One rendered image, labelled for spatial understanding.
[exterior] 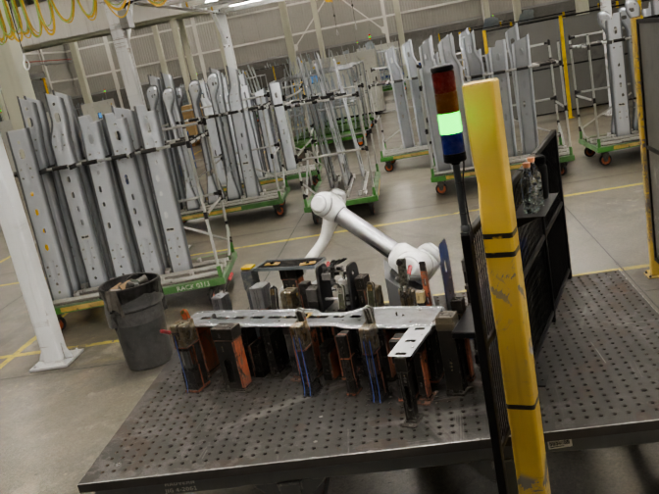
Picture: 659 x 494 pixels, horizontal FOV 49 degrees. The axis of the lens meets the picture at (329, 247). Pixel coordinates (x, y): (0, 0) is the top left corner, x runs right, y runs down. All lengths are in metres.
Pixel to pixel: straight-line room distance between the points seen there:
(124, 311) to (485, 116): 4.12
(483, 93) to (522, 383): 1.00
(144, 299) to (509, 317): 3.87
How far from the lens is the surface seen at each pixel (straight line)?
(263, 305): 3.71
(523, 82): 10.70
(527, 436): 2.74
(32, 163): 7.65
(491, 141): 2.36
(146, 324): 5.98
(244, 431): 3.22
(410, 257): 3.80
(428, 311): 3.26
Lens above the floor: 2.18
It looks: 15 degrees down
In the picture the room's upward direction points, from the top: 11 degrees counter-clockwise
